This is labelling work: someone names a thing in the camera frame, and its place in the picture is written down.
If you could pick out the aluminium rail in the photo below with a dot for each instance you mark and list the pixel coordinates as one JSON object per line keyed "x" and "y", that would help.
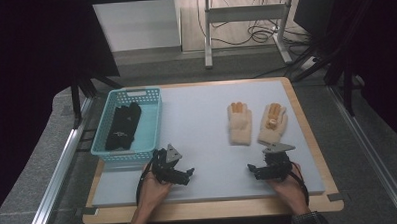
{"x": 371, "y": 146}
{"x": 55, "y": 183}

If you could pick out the pale grey foam mat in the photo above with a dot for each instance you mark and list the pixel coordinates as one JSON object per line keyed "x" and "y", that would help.
{"x": 204, "y": 132}

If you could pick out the black tripod stand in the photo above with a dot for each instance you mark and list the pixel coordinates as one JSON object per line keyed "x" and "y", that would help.
{"x": 80, "y": 92}

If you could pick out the light blue plastic basket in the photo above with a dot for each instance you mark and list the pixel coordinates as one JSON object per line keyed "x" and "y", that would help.
{"x": 150, "y": 127}

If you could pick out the person's right hand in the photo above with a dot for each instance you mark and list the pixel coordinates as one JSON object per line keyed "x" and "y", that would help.
{"x": 291, "y": 190}

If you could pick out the black metal stand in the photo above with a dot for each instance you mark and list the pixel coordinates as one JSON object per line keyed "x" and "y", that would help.
{"x": 347, "y": 86}

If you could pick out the wooden table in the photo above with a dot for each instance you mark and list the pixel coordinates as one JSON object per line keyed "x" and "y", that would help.
{"x": 206, "y": 211}

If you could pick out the white cabinet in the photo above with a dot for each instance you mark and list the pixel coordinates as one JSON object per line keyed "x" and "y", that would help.
{"x": 136, "y": 25}

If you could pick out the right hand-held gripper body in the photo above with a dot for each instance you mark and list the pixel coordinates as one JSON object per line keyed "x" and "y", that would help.
{"x": 277, "y": 161}

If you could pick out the white metal desk frame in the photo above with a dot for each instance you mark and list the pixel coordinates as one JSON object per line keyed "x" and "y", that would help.
{"x": 246, "y": 13}

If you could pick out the person's left hand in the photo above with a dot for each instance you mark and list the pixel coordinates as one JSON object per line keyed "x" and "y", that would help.
{"x": 154, "y": 193}

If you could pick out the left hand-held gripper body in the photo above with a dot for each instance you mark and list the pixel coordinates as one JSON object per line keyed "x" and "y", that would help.
{"x": 166, "y": 163}

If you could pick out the beige knit glove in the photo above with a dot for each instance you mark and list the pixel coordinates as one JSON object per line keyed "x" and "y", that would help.
{"x": 272, "y": 127}
{"x": 239, "y": 125}

